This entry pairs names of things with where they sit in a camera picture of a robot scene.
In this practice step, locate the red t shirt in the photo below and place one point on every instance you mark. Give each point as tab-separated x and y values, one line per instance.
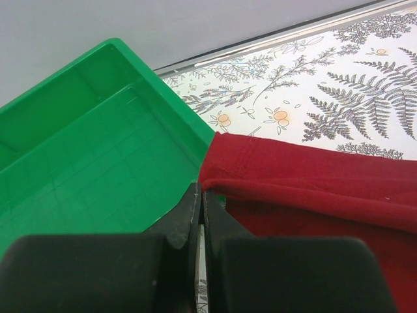
279	188

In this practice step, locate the floral patterned table mat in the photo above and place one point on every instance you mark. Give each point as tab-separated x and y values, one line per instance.
350	90

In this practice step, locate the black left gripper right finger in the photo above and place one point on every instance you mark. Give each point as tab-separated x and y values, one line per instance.
247	273

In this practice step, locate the green plastic tray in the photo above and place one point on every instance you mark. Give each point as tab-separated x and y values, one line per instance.
101	146

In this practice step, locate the aluminium frame rail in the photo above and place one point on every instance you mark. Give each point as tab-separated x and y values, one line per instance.
287	34

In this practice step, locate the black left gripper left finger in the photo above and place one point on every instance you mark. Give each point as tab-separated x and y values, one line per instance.
151	271

